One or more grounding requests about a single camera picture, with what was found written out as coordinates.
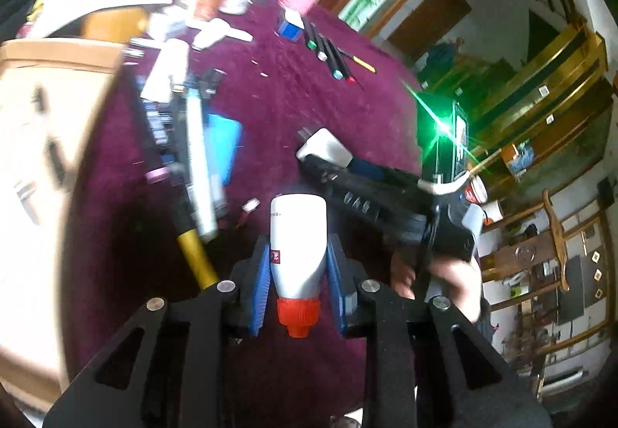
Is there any blue flat case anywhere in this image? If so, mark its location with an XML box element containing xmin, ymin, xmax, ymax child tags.
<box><xmin>205</xmin><ymin>113</ymin><xmax>243</xmax><ymax>185</ymax></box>

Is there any wooden chair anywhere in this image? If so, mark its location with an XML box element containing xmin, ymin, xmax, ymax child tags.
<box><xmin>480</xmin><ymin>189</ymin><xmax>610</xmax><ymax>313</ymax></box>

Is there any person's right hand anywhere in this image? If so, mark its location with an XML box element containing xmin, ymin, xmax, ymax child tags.
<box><xmin>390</xmin><ymin>250</ymin><xmax>484</xmax><ymax>323</ymax></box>

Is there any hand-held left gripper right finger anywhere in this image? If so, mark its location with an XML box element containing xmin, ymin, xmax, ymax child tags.
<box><xmin>326</xmin><ymin>235</ymin><xmax>553</xmax><ymax>428</ymax></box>

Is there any white plastic tube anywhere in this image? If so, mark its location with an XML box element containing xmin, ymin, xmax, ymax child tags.
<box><xmin>141</xmin><ymin>39</ymin><xmax>189</xmax><ymax>101</ymax></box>

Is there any cardboard box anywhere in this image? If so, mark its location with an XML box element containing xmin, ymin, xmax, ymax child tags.
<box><xmin>0</xmin><ymin>38</ymin><xmax>127</xmax><ymax>412</ymax></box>

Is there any white bottle with red cap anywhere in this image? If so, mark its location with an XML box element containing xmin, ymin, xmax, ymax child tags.
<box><xmin>269</xmin><ymin>194</ymin><xmax>329</xmax><ymax>338</ymax></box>

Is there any dark red table cloth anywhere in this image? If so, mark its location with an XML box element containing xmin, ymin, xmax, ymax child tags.
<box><xmin>63</xmin><ymin>0</ymin><xmax>426</xmax><ymax>419</ymax></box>

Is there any white power adapter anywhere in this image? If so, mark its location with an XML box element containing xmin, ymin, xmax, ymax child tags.
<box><xmin>295</xmin><ymin>127</ymin><xmax>354</xmax><ymax>167</ymax></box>

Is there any yellow handled tool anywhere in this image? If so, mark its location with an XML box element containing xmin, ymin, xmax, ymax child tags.
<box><xmin>175</xmin><ymin>203</ymin><xmax>219</xmax><ymax>290</ymax></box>

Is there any black marker with white cap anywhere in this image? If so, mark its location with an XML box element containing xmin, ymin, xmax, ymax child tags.
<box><xmin>310</xmin><ymin>25</ymin><xmax>328</xmax><ymax>61</ymax></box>

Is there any long white tube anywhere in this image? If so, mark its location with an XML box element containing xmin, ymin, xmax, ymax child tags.
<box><xmin>185</xmin><ymin>87</ymin><xmax>219</xmax><ymax>241</ymax></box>

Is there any yellow pencil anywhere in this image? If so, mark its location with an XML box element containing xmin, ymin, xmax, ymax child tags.
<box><xmin>338</xmin><ymin>49</ymin><xmax>377</xmax><ymax>72</ymax></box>

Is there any red and white paper cup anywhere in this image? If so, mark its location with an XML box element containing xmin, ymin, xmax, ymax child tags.
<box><xmin>462</xmin><ymin>177</ymin><xmax>504</xmax><ymax>222</ymax></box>

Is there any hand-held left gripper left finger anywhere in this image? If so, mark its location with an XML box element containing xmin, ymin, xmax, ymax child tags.
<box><xmin>42</xmin><ymin>235</ymin><xmax>271</xmax><ymax>428</ymax></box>

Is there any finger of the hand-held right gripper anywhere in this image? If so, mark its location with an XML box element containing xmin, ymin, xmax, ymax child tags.
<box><xmin>300</xmin><ymin>154</ymin><xmax>431</xmax><ymax>244</ymax></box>
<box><xmin>351</xmin><ymin>156</ymin><xmax>426</xmax><ymax>197</ymax></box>

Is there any small blue and white box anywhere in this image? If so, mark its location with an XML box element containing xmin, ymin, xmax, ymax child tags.
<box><xmin>277</xmin><ymin>9</ymin><xmax>306</xmax><ymax>42</ymax></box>

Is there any small white bottle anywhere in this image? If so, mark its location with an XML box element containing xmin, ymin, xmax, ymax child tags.
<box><xmin>192</xmin><ymin>19</ymin><xmax>254</xmax><ymax>51</ymax></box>

